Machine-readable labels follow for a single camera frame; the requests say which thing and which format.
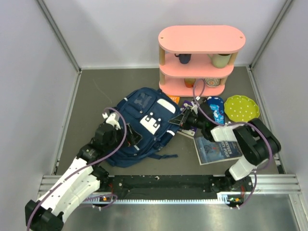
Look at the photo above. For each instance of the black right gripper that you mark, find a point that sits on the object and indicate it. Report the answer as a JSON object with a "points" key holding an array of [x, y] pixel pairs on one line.
{"points": [[180, 120]]}

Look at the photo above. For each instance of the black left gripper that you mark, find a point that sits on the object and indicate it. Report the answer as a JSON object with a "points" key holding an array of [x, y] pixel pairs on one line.
{"points": [[133, 137]]}

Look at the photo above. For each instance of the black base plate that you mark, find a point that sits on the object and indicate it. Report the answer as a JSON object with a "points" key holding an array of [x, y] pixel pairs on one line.
{"points": [[169, 187]]}

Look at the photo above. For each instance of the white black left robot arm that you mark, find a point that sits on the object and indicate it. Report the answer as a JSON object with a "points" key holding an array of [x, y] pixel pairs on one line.
{"points": [[82, 178]]}

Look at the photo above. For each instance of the dark blue mug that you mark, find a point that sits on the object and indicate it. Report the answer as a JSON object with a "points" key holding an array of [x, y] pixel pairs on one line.
{"points": [[183, 58]]}

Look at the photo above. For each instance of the orange Treehouse book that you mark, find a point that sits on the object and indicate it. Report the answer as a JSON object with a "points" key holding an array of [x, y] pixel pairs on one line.
{"points": [[175, 99]]}

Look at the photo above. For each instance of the navy blue backpack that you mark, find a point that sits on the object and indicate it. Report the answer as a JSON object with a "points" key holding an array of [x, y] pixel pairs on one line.
{"points": [[148, 112]]}

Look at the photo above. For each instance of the orange cup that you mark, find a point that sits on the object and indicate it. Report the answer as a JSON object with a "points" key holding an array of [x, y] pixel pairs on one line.
{"points": [[189, 82]]}

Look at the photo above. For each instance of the aluminium frame rail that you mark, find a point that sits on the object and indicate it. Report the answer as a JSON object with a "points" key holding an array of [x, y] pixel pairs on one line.
{"points": [[262, 184]]}

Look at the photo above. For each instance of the purple paperback book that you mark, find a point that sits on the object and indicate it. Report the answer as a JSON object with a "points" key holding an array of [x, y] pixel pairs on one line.
{"points": [[192, 130]]}

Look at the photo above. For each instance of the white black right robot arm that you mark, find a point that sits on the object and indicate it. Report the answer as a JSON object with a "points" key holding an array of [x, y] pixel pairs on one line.
{"points": [[249, 144]]}

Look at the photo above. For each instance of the pale green mug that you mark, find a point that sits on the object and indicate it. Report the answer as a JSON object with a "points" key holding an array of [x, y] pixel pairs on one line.
{"points": [[219, 60]]}

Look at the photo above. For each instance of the pink three-tier shelf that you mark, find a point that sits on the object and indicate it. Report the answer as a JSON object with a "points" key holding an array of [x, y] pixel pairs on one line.
{"points": [[199, 41]]}

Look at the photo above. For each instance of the patterned flower-shaped bowl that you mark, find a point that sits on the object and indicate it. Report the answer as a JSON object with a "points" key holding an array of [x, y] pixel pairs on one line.
{"points": [[212, 82]]}

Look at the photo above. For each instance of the blue dinosaur pencil case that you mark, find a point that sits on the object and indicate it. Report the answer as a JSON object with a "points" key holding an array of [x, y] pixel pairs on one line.
{"points": [[216, 104]]}

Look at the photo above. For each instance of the green polka dot plate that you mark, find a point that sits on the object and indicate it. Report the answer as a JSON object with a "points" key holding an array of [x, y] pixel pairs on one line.
{"points": [[240, 108]]}

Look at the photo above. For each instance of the Nineteen Eighty-Four book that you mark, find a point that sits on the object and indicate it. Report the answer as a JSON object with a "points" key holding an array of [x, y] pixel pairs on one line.
{"points": [[215, 152]]}

